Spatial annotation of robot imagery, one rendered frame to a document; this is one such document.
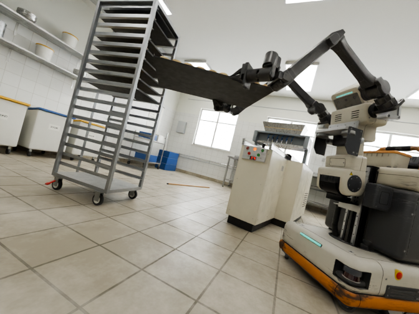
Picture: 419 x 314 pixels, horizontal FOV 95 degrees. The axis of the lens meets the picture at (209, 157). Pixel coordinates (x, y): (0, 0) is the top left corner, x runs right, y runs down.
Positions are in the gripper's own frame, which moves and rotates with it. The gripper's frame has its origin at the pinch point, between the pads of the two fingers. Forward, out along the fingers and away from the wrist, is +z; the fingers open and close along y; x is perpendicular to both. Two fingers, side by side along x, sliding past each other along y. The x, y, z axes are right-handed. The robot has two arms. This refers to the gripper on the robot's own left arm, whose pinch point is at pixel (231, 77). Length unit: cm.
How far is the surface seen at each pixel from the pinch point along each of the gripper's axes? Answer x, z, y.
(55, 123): 41, 338, 29
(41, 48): 12, 371, -85
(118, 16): 8, 136, -73
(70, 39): 47, 374, -124
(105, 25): 4, 148, -64
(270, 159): 111, 6, 27
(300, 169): 180, -12, 28
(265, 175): 111, 8, 43
